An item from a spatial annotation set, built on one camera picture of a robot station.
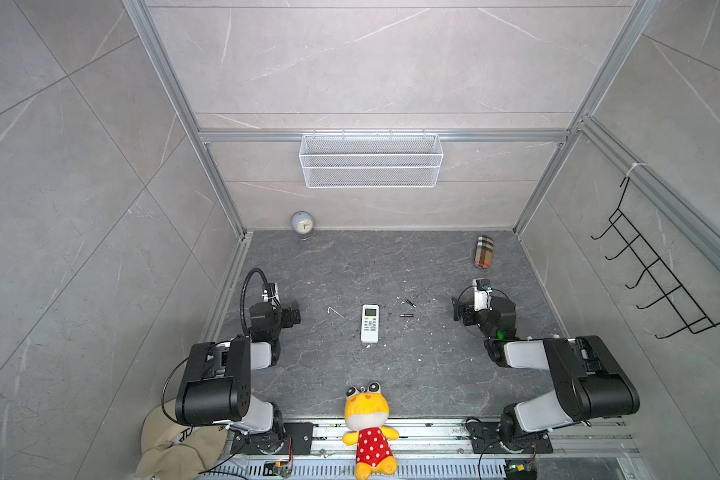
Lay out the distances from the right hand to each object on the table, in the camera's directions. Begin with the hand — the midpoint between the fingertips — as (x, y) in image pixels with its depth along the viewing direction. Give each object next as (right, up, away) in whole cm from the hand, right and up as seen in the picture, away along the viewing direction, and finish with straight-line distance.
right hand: (468, 293), depth 94 cm
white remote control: (-32, -8, -1) cm, 33 cm away
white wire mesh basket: (-32, +45, +6) cm, 55 cm away
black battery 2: (-17, -4, +4) cm, 18 cm away
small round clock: (-58, +25, +20) cm, 66 cm away
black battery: (-20, -7, +1) cm, 22 cm away
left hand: (-61, -1, -1) cm, 61 cm away
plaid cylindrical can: (+11, +13, +16) cm, 23 cm away
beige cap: (-78, -33, -27) cm, 89 cm away
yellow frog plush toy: (-33, -26, -23) cm, 48 cm away
